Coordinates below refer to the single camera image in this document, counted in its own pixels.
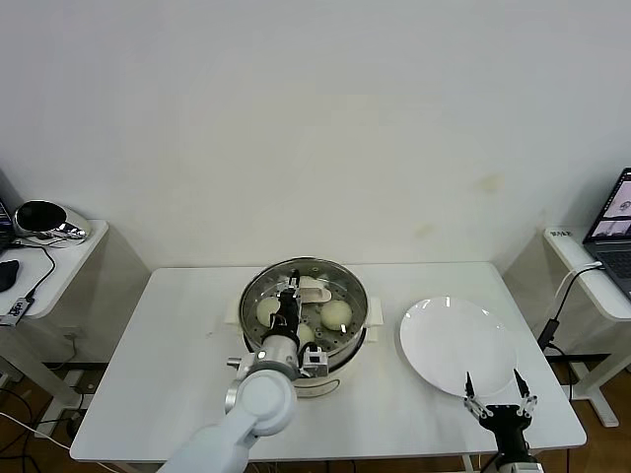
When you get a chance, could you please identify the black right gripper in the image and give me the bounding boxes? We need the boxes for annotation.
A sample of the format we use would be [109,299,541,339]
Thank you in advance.
[462,368,539,457]

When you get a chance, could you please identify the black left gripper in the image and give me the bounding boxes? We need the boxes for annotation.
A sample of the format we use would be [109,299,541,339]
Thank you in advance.
[268,269,303,341]

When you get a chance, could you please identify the round glass pot lid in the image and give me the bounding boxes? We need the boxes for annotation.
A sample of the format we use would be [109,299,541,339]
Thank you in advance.
[241,256,369,354]

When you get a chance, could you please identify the stainless steel steamer basket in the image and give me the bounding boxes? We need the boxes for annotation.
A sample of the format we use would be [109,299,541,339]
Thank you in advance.
[225,254,384,356]

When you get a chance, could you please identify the white round plate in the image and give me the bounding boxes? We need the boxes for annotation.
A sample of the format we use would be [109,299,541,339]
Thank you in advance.
[398,295,520,399]

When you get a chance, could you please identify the black power adapter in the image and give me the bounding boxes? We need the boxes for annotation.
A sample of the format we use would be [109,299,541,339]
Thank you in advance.
[538,318,559,348]

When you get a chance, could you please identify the cream electric cooking pot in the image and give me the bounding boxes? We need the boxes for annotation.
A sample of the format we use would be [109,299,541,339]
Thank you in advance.
[241,322,381,400]

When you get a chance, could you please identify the white height-adjustable desk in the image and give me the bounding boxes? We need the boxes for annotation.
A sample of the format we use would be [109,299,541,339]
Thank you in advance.
[503,226,631,428]

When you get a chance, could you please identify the grey open laptop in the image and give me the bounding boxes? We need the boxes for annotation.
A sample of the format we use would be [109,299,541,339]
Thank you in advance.
[581,167,631,302]

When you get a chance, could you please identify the white side table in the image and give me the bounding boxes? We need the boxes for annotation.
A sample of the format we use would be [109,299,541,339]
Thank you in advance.
[0,219,152,395]

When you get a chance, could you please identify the chrome headset with black visor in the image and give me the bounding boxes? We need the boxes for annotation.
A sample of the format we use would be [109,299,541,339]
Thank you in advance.
[12,199,93,242]

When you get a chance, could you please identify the grey usb hub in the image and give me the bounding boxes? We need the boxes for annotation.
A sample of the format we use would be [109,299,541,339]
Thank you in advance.
[0,295,36,328]

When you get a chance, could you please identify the black computer mouse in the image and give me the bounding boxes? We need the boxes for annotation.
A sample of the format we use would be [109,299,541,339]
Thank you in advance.
[0,259,21,293]

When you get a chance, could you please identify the black adapter cable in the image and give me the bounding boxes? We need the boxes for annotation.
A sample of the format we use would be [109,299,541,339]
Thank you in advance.
[543,342,579,401]

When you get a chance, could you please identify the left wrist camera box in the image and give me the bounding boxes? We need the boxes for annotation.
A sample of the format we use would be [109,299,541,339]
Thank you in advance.
[297,345,331,380]

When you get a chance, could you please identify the thin black usb cable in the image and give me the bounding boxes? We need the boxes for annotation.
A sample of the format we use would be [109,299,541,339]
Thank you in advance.
[9,238,56,303]

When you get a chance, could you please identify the white floor cable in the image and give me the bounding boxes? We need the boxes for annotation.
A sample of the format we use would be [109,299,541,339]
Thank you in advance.
[0,411,73,451]

